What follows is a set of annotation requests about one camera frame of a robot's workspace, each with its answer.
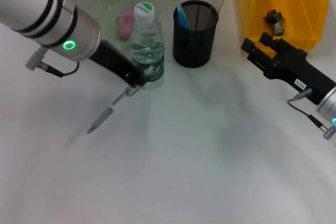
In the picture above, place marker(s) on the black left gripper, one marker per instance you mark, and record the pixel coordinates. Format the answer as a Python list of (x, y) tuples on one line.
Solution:
[(113, 58)]

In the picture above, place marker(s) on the black mesh pen holder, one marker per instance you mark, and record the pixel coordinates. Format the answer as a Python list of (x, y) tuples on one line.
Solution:
[(193, 51)]

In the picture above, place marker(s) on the clear water bottle green label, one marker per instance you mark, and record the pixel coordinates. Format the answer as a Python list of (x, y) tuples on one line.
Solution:
[(148, 37)]

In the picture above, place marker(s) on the blue scissors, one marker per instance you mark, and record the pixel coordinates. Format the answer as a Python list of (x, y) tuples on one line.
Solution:
[(182, 16)]

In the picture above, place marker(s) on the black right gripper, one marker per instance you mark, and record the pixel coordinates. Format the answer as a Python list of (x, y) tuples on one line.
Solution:
[(296, 72)]

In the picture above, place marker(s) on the silver ballpoint pen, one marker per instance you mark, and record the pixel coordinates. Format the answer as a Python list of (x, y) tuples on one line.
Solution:
[(101, 119)]

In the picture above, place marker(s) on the pink toy peach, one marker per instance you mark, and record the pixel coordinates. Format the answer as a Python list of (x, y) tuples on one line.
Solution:
[(124, 24)]

